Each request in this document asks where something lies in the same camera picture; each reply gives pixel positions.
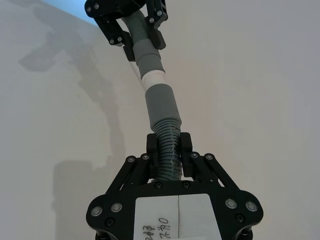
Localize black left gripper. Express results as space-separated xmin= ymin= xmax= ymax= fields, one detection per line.
xmin=84 ymin=0 xmax=169 ymax=62

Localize grey corrugated hose with cuff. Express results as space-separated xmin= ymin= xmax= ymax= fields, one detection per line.
xmin=121 ymin=11 xmax=166 ymax=79
xmin=144 ymin=84 xmax=184 ymax=181

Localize white plastic pipe connector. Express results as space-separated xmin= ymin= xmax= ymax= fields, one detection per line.
xmin=139 ymin=69 xmax=167 ymax=91

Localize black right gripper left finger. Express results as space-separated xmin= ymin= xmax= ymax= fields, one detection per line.
xmin=105 ymin=133 xmax=161 ymax=195

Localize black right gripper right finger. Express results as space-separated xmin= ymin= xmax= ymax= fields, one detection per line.
xmin=179 ymin=132 xmax=241 ymax=194

